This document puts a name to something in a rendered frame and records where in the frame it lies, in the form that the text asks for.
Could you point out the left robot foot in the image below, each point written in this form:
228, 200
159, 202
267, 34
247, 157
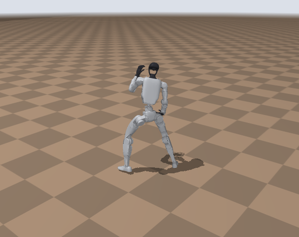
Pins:
128, 169

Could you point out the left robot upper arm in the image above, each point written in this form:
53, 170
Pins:
136, 83

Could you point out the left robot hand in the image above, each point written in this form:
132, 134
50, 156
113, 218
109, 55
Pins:
139, 70

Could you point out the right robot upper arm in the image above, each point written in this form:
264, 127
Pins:
164, 93

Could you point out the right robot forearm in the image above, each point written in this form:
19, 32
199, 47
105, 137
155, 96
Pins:
163, 109

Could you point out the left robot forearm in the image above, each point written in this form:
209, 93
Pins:
132, 81

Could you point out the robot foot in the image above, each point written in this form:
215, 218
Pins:
174, 164
128, 169

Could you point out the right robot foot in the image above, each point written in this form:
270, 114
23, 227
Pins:
174, 164

